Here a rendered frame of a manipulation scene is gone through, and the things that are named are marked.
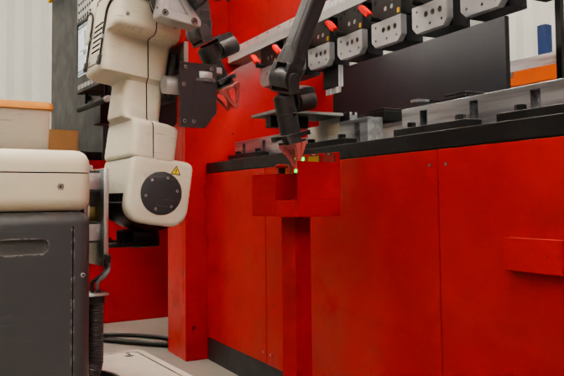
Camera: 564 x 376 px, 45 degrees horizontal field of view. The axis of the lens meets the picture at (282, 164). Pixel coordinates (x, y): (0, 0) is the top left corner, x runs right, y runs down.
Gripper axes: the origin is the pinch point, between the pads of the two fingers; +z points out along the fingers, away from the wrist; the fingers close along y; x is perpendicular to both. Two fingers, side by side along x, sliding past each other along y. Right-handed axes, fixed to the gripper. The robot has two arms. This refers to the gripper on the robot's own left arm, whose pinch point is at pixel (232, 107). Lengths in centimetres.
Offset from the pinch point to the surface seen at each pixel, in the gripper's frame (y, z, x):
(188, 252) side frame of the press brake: 95, 58, -1
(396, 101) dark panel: 34, 33, -92
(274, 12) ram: 45, -22, -60
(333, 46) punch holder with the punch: 3.4, -2.6, -48.0
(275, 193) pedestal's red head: -24.8, 24.5, 11.9
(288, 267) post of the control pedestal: -23, 45, 17
